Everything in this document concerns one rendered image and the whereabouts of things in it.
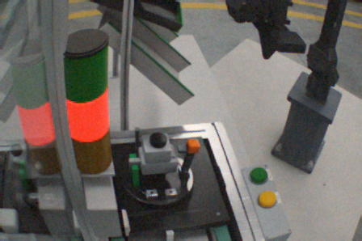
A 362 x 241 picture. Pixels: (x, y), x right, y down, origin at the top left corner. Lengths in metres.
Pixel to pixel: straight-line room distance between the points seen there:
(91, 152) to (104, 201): 0.06
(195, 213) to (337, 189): 0.46
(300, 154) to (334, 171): 0.15
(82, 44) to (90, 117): 0.08
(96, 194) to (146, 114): 0.69
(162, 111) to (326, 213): 0.57
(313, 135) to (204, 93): 0.40
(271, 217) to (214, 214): 0.13
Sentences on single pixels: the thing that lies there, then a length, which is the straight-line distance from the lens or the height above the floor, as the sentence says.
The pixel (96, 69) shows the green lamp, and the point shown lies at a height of 1.39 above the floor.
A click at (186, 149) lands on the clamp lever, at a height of 1.06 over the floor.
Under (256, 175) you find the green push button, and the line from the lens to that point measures 0.84.
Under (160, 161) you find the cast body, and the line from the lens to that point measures 0.72.
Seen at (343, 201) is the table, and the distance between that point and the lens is 1.03.
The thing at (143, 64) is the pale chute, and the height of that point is 1.10.
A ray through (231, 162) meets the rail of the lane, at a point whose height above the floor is 0.96.
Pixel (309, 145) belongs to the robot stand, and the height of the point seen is 0.94.
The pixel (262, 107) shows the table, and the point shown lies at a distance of 1.19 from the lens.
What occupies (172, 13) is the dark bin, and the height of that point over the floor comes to 1.19.
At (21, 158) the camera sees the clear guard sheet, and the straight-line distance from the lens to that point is 0.17.
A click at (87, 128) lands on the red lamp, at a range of 0.38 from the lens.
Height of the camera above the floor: 1.59
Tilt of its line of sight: 42 degrees down
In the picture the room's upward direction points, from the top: 6 degrees clockwise
